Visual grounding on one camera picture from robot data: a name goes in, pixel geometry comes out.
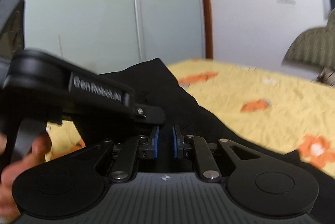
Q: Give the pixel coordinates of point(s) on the yellow carrot print bed sheet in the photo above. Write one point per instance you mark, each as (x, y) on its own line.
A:
(261, 109)

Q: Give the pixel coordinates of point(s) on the patterned grey pillow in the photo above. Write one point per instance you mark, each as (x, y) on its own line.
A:
(327, 77)

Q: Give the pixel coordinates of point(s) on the frosted glass wardrobe door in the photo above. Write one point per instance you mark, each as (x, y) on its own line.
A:
(78, 17)
(170, 17)

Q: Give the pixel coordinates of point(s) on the person's left hand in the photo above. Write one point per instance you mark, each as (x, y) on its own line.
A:
(39, 147)

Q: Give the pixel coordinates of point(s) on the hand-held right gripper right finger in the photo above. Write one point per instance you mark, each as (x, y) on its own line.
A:
(174, 144)

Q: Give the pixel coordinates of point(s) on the brown wooden wardrobe frame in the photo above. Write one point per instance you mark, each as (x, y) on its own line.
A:
(206, 4)

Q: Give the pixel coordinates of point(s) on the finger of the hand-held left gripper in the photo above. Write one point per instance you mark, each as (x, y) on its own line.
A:
(150, 114)

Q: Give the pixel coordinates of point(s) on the black pants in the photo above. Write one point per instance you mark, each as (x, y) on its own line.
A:
(183, 109)

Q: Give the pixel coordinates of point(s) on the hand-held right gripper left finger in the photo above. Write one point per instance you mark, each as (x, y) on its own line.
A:
(156, 144)

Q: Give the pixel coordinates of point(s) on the green striped padded headboard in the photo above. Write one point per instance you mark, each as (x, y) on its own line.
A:
(314, 43)

